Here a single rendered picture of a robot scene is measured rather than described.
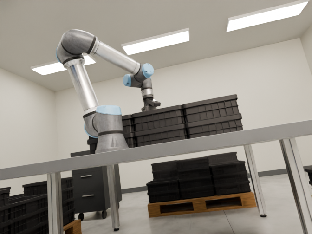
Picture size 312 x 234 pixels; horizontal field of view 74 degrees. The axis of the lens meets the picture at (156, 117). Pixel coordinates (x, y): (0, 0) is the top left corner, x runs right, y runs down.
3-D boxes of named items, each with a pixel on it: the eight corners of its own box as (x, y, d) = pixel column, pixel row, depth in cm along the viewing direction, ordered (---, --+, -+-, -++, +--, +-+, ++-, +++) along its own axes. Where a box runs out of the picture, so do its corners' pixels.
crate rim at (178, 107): (182, 108, 114) (181, 104, 115) (131, 117, 120) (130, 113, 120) (186, 119, 153) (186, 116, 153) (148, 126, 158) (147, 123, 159)
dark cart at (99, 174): (106, 220, 257) (99, 148, 275) (73, 223, 264) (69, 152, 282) (123, 207, 317) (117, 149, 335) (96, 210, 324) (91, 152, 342)
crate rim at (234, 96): (238, 97, 109) (237, 93, 109) (182, 108, 114) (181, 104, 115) (228, 112, 148) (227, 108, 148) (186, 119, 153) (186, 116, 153)
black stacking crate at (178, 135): (188, 145, 110) (185, 123, 113) (135, 153, 116) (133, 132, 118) (191, 146, 149) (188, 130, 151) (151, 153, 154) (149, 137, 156)
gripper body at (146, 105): (152, 116, 137) (149, 99, 139) (158, 113, 129) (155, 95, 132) (141, 117, 133) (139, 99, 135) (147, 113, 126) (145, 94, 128)
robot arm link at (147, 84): (135, 76, 136) (146, 77, 141) (137, 92, 134) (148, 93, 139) (142, 71, 130) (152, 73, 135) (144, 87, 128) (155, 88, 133)
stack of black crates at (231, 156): (239, 183, 296) (233, 152, 305) (244, 186, 267) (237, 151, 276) (211, 186, 302) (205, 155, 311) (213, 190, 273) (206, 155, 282)
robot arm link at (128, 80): (130, 68, 120) (145, 71, 127) (121, 76, 129) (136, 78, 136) (132, 81, 119) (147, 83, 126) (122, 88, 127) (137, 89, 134)
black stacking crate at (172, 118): (185, 125, 113) (181, 105, 115) (133, 133, 118) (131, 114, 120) (188, 132, 151) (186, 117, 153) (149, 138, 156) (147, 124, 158)
